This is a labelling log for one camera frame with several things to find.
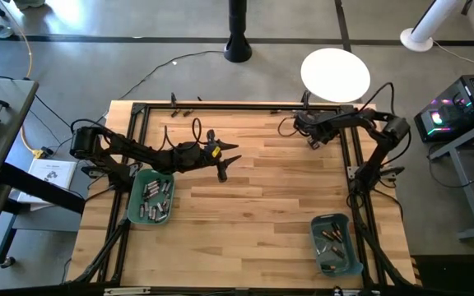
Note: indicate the grey desk frame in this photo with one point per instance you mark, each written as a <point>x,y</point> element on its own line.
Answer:
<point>468,193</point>

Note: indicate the grey side table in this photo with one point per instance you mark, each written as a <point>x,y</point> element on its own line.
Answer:
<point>2,140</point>

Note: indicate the blue-green plastic bin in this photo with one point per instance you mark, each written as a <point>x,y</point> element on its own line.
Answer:
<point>352,263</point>

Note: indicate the white label strip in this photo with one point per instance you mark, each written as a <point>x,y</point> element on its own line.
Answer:
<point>358,292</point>
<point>126,291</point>

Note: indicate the black aluminium table frame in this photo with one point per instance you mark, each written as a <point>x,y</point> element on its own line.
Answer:
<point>237,107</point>

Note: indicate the green plastic bin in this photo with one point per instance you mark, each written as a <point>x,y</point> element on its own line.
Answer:
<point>134,218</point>

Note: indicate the black hazard-striped mat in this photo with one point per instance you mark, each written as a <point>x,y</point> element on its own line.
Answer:
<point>451,275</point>

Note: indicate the yellow tape tag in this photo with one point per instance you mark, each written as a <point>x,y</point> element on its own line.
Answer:
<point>216,152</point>

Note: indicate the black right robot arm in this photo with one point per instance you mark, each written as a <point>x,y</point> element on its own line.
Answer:
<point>397,129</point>

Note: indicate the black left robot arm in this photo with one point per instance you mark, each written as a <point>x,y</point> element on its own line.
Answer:
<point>138,150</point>

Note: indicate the white pole with base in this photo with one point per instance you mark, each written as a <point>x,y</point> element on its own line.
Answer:
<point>430,22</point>

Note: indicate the black pole base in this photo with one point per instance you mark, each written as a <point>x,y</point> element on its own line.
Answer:
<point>237,45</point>

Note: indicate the white paper booklet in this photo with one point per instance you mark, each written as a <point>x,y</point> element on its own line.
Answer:
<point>52,174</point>

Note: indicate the black computer with lights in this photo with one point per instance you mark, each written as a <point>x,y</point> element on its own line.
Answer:
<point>467,103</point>

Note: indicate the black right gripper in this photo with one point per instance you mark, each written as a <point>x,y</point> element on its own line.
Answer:
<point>315,125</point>

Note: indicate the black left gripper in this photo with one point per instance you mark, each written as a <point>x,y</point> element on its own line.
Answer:
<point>204,156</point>

